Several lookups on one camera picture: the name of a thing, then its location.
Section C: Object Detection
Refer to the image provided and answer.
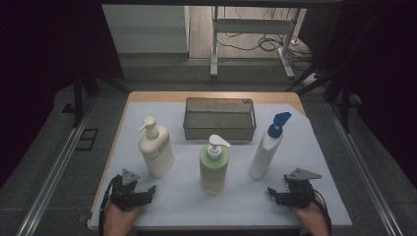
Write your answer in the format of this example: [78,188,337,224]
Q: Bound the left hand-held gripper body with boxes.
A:
[109,168,149,211]

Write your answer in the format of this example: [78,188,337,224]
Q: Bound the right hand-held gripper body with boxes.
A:
[283,167,324,209]

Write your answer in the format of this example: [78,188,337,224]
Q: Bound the cream pump bottle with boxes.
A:
[138,115,175,179]

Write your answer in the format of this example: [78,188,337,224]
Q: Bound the white bottle with blue pump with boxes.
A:
[248,111,292,181]

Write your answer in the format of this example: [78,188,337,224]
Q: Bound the green pump bottle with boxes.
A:
[199,134,231,196]

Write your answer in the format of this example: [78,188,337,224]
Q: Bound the grey mesh basket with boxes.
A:
[182,96,258,142]

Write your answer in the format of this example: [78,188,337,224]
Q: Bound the person's left hand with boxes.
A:
[103,200,144,236]

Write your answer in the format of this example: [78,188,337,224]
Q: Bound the person's right hand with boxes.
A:
[289,196,330,236]

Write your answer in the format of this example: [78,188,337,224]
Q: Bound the black metal stand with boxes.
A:
[72,63,131,130]
[284,63,363,134]

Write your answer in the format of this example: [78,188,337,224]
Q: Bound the white panel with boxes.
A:
[101,4,191,55]

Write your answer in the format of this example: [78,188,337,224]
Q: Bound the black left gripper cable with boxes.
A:
[97,176,120,236]

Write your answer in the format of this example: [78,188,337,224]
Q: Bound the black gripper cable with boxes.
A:
[311,188,332,236]
[97,176,120,236]

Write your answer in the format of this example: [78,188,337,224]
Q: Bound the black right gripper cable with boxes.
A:
[311,188,332,236]

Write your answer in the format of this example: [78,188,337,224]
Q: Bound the aluminium rail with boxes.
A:
[325,100,405,236]
[15,97,96,236]

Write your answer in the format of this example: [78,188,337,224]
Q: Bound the black floor cables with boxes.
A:
[215,6,314,72]

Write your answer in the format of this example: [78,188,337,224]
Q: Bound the white metal stand frame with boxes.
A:
[209,5,296,80]

